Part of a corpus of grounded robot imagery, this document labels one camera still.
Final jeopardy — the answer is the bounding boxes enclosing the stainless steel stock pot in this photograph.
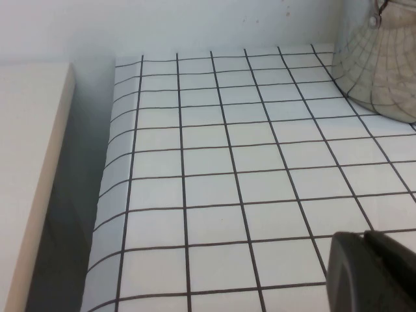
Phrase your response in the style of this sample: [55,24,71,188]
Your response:
[330,0,416,124]

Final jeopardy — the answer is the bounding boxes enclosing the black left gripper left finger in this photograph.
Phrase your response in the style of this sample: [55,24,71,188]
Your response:
[326,231,416,312]

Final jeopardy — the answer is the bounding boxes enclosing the white black-grid tablecloth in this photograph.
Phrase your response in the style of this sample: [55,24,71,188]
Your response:
[79,42,416,312]

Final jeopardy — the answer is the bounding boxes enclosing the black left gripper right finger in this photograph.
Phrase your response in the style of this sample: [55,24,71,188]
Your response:
[363,229,416,280]

